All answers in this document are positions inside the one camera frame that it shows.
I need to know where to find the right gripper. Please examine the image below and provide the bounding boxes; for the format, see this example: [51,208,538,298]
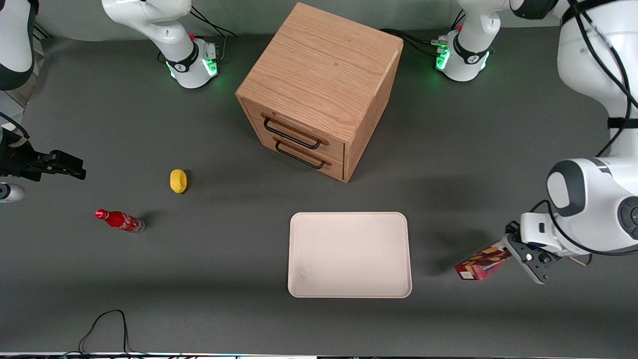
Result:
[0,129,86,181]

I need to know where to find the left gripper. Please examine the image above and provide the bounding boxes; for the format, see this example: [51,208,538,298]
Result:
[505,211,567,285]

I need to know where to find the red cookie box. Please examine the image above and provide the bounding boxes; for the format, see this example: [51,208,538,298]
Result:
[454,239,514,282]

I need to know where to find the white rectangular tray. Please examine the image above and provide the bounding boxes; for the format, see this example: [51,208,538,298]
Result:
[288,212,413,299]

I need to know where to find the red cola bottle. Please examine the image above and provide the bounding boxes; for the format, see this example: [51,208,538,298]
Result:
[95,208,146,233]

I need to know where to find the yellow lemon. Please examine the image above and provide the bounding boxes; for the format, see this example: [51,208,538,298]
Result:
[169,169,188,194]

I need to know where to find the wooden drawer front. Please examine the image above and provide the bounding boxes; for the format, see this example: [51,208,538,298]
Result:
[242,98,346,165]
[254,131,345,182]

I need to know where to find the wooden drawer cabinet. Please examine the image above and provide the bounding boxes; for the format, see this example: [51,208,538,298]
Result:
[235,2,404,183]

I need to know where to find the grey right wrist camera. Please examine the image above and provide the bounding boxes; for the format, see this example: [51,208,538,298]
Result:
[0,183,25,203]

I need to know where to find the black looped table cable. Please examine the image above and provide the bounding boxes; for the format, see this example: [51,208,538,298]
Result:
[60,310,150,357]

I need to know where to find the black right arm base cables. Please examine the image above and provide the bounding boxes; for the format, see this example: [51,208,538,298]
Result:
[189,5,238,61]

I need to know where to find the black arm base cables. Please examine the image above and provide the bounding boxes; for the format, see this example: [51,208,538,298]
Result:
[381,10,467,58]
[189,5,238,61]

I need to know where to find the black wire drawer handle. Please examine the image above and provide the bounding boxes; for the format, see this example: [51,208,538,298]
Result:
[263,116,329,150]
[274,138,331,170]

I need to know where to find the black left arm base cables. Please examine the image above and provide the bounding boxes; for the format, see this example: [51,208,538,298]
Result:
[381,10,467,58]

